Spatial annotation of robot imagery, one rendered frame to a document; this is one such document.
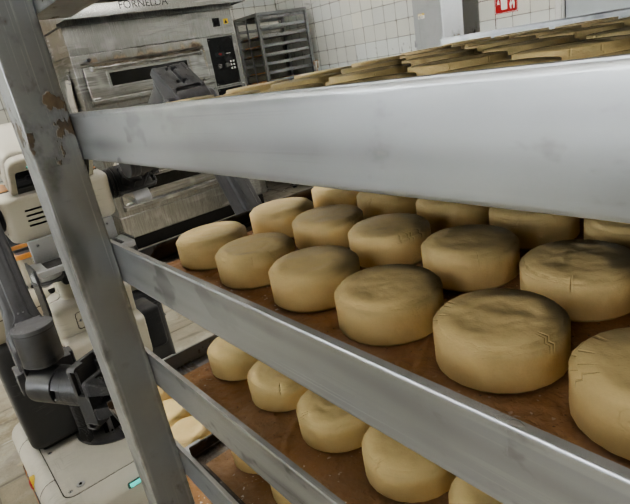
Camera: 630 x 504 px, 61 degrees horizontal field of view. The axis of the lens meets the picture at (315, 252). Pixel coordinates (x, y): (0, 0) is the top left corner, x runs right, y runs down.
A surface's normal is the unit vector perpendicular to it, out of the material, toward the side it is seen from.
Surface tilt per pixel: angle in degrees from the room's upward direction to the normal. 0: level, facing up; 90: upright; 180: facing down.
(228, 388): 0
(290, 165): 90
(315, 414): 0
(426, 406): 90
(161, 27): 90
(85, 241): 90
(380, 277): 0
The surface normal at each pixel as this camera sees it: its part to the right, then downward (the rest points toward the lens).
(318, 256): -0.17, -0.92
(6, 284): 0.47, -0.28
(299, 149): -0.76, 0.34
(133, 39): 0.62, 0.17
